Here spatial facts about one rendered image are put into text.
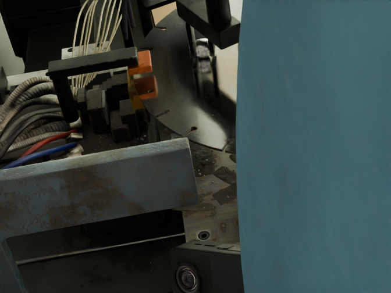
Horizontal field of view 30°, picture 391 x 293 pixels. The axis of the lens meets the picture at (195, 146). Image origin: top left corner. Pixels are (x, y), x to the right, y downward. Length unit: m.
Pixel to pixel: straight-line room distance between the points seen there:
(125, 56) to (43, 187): 0.19
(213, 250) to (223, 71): 0.26
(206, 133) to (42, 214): 0.16
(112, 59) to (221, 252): 0.28
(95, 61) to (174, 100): 0.09
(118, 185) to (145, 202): 0.03
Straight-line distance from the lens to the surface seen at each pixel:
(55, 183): 0.59
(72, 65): 0.74
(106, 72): 0.89
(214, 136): 0.66
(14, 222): 0.63
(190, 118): 0.68
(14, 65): 1.22
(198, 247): 0.54
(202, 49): 0.75
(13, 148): 0.78
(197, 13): 0.71
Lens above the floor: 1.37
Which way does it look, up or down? 40 degrees down
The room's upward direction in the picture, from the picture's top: 10 degrees counter-clockwise
